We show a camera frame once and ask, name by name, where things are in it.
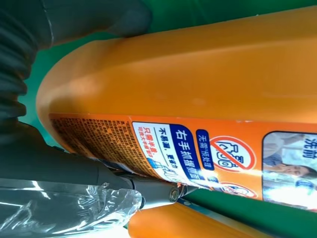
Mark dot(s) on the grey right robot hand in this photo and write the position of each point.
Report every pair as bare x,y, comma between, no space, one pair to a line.
62,164

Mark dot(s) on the clear plastic film wrap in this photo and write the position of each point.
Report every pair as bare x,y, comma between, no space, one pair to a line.
74,213

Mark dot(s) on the green table mat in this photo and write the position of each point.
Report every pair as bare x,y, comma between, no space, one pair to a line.
247,213

